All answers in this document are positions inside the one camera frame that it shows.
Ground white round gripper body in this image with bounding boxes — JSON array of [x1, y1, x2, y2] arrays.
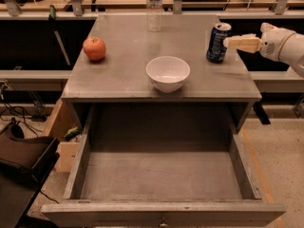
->
[[260, 23, 295, 62]]

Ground blue pepsi can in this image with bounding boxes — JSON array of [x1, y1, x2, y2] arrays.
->
[[206, 22, 232, 63]]

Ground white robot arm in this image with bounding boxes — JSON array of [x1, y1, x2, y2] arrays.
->
[[223, 23, 304, 77]]

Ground open grey top drawer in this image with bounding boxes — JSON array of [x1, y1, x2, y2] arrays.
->
[[42, 103, 285, 228]]

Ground white ceramic bowl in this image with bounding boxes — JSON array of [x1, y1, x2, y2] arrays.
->
[[146, 56, 190, 93]]

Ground clear plastic water bottle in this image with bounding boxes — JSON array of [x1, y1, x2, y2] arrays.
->
[[146, 0, 162, 31]]

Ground grey metal cabinet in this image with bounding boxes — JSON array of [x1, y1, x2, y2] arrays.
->
[[62, 14, 261, 129]]

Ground red apple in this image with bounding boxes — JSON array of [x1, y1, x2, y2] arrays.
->
[[83, 37, 106, 61]]

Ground green object on box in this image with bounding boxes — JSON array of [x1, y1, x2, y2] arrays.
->
[[64, 127, 80, 141]]

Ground wooden box on floor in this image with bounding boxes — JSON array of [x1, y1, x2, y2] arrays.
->
[[43, 99, 79, 173]]

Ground black floor cables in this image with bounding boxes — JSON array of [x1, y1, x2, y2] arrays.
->
[[0, 81, 44, 138]]

